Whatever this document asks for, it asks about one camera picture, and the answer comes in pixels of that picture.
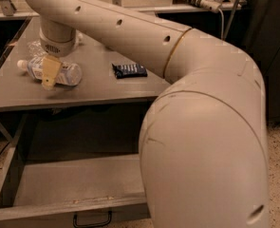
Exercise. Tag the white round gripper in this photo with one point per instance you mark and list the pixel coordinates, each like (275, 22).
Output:
(58, 48)

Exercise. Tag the blue label plastic bottle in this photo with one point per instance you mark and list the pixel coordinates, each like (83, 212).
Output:
(70, 74)

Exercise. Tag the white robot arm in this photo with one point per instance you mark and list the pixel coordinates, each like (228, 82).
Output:
(203, 142)

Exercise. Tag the clear plastic water bottle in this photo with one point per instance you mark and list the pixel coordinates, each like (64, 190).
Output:
(35, 49)

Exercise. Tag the grey open top drawer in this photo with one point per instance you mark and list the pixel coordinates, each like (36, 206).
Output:
(85, 160)

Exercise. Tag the dark blue snack packet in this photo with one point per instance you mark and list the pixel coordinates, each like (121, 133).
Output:
(129, 71)

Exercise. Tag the grey metal leaning pole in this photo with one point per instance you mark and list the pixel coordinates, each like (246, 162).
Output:
(230, 21)

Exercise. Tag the black drawer handle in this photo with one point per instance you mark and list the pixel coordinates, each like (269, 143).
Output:
(92, 220)

